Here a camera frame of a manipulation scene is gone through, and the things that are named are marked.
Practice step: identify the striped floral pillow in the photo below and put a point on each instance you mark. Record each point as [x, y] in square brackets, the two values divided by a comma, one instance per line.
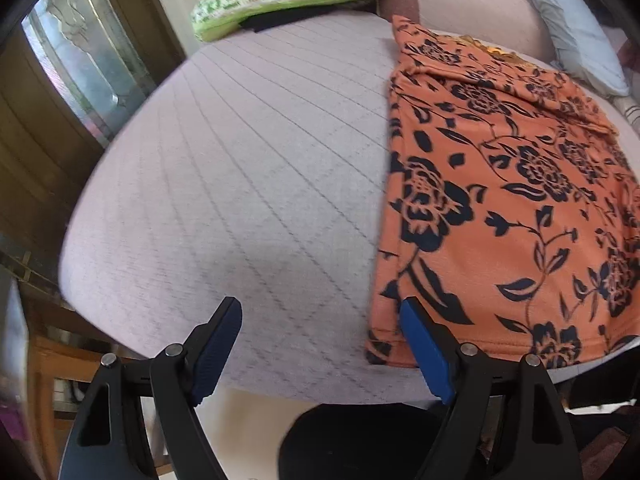
[630, 109]

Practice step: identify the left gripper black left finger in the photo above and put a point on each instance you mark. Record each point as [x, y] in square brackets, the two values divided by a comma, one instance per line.
[108, 439]

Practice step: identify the person black trouser leg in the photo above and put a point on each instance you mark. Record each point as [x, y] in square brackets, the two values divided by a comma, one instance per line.
[392, 441]

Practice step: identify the wooden chair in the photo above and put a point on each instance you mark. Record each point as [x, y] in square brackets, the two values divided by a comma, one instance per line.
[62, 347]

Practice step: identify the grey blue pillow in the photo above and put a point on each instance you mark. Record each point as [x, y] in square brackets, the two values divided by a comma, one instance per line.
[581, 46]

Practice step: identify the pink maroon bed headboard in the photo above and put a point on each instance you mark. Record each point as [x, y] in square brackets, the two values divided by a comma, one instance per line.
[512, 24]

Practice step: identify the pink grid bed mattress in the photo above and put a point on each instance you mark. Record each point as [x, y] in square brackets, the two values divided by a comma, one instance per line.
[256, 170]

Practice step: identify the orange black floral garment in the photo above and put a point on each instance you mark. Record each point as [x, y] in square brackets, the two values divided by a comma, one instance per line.
[511, 212]

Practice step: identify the wooden glass door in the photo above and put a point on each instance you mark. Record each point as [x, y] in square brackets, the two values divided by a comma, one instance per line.
[73, 72]

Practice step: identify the black folded cloth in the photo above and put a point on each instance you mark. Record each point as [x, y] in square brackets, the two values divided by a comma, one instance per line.
[261, 22]

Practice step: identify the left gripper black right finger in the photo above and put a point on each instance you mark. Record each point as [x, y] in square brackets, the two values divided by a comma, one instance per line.
[504, 419]

